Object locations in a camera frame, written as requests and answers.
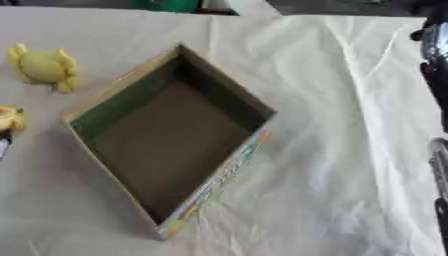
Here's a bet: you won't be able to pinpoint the white object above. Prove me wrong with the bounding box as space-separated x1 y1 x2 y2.
201 0 284 17

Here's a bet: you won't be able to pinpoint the yellow soft toy turtle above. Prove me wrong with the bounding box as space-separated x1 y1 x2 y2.
5 43 81 94

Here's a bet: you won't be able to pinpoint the yellow orange soft toy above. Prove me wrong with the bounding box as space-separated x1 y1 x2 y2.
0 105 28 135

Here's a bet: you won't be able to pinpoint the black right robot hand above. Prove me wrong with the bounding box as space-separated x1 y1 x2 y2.
409 13 448 134

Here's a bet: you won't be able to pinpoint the open cardboard box green inside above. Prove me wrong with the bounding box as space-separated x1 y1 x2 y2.
61 43 277 241

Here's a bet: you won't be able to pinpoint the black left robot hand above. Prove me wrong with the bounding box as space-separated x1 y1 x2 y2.
0 128 14 160

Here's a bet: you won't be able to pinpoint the green container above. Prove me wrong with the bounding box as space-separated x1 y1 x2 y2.
129 0 203 14

